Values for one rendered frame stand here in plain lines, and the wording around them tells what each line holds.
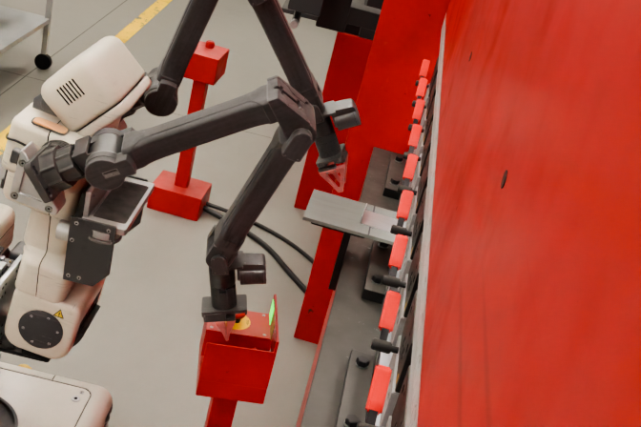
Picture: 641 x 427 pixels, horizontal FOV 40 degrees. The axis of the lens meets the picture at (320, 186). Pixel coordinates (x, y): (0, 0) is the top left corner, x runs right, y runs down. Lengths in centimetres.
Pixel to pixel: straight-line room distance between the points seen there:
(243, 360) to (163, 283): 168
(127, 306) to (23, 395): 98
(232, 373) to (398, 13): 143
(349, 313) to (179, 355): 130
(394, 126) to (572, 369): 265
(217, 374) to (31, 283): 46
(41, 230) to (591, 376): 171
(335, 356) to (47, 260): 68
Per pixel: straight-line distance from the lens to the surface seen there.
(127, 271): 374
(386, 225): 229
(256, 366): 206
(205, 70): 391
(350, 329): 207
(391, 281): 151
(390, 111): 308
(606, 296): 45
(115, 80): 186
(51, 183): 177
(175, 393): 315
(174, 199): 417
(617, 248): 45
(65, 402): 263
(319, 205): 230
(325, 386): 187
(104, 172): 172
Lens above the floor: 199
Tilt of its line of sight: 24 degrees down
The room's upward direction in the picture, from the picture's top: 15 degrees clockwise
